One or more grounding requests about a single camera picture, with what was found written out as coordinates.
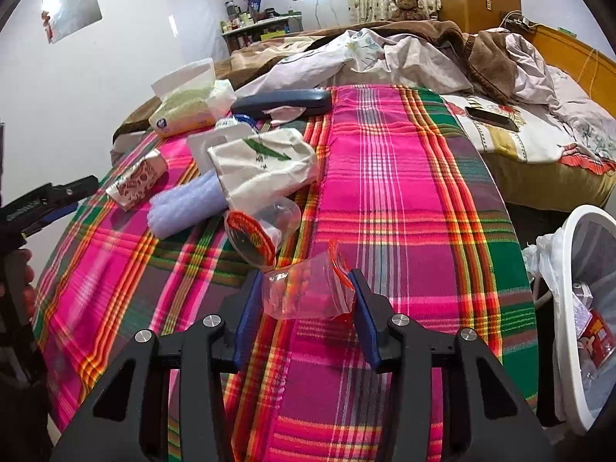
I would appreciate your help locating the green tissue pack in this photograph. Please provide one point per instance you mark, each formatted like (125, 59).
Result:
(191, 98)

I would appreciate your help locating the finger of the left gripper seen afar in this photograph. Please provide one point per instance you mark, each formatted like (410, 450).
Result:
(55, 212)

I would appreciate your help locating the black smartphone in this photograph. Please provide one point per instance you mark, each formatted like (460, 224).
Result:
(491, 118)

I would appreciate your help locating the brown teddy bear santa hat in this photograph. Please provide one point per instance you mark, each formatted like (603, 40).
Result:
(408, 10)

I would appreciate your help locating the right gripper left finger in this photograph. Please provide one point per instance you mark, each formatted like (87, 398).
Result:
(125, 416)

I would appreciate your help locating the patterned paper cup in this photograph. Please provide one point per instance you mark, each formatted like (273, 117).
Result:
(134, 185)

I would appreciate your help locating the silver wall panel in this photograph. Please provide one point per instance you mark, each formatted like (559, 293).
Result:
(64, 17)

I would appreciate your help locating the brown fleece blanket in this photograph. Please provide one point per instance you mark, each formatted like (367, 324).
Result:
(248, 63)

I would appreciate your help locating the person left hand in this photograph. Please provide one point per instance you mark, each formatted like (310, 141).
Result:
(17, 291)

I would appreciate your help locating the red white milk carton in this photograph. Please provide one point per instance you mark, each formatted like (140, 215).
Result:
(598, 340)

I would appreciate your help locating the cluttered white shelf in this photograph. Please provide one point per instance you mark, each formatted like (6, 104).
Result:
(250, 33)

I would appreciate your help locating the light floral duvet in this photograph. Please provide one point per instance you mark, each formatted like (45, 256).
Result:
(512, 71)

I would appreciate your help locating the white foam fruit net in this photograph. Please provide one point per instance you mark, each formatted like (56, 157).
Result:
(184, 206)

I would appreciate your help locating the dark blue glasses case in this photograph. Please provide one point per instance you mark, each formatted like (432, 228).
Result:
(314, 102)

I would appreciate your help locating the white trash bin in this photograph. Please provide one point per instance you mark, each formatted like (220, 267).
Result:
(572, 271)

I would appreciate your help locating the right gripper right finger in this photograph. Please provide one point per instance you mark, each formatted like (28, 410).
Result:
(486, 418)

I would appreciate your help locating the clear plastic bag red print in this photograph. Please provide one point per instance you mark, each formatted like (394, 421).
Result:
(317, 288)

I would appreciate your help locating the wooden headboard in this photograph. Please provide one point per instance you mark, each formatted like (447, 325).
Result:
(594, 72)

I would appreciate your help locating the floral bed sheet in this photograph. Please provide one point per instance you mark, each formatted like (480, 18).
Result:
(540, 166)

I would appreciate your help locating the white paper bag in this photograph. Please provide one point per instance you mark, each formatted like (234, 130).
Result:
(255, 171)

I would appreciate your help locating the white paper scrap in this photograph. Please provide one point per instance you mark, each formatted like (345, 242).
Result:
(284, 114)

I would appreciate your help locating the white yogurt bottle blue cap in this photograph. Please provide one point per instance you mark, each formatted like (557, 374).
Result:
(224, 131)

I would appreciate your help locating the clear plastic cup red lid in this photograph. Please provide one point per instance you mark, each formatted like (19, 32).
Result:
(257, 236)

